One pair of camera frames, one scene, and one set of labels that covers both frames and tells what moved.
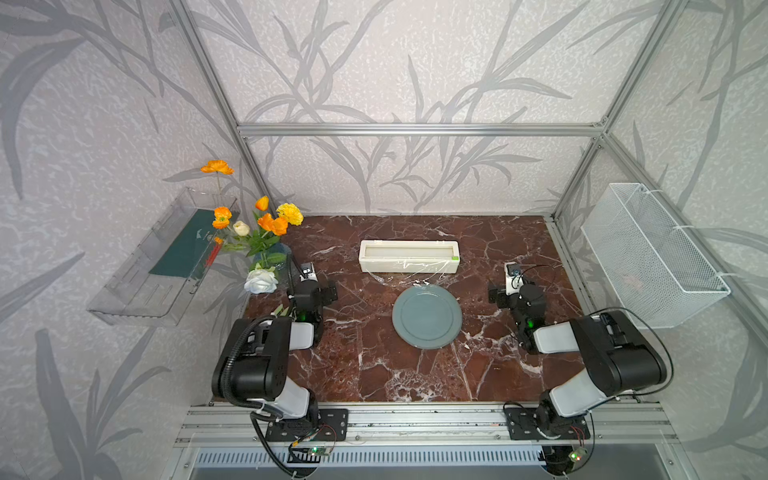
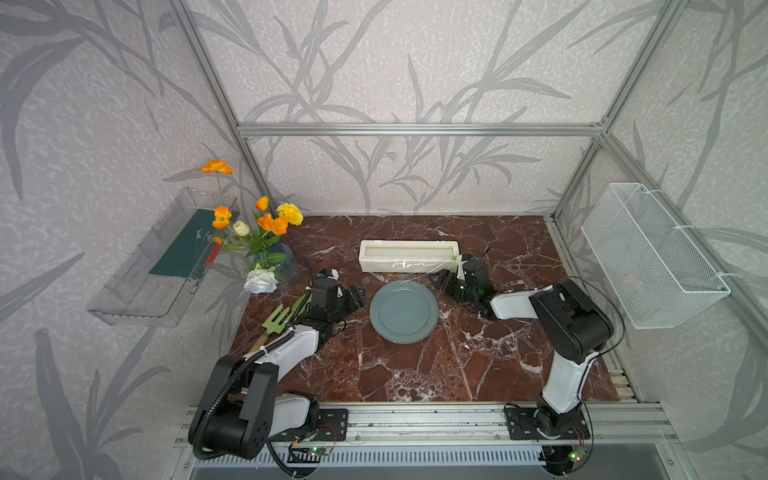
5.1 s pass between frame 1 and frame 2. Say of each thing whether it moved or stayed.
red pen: stayed
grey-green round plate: moved
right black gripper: moved
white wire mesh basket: stayed
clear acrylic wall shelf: stayed
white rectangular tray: stayed
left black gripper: moved
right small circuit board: stayed
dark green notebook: stayed
